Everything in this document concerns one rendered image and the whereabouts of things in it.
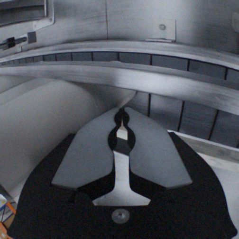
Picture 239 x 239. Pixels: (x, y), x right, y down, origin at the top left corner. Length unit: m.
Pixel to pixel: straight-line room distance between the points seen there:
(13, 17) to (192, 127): 0.33
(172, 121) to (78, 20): 0.22
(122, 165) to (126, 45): 0.19
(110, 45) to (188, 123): 0.12
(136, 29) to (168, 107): 0.11
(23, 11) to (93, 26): 0.16
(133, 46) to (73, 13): 0.16
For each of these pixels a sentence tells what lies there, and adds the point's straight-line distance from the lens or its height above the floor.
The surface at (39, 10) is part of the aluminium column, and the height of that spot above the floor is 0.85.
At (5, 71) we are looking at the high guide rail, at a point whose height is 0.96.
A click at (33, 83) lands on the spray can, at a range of 0.21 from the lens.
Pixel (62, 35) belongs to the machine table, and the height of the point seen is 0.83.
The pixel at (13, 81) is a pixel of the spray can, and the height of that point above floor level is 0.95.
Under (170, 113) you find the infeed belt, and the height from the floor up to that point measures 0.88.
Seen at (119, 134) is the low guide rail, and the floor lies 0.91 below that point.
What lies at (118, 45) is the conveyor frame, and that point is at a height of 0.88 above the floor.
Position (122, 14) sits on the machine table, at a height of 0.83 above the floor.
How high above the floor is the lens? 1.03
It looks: 47 degrees down
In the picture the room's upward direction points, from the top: 132 degrees counter-clockwise
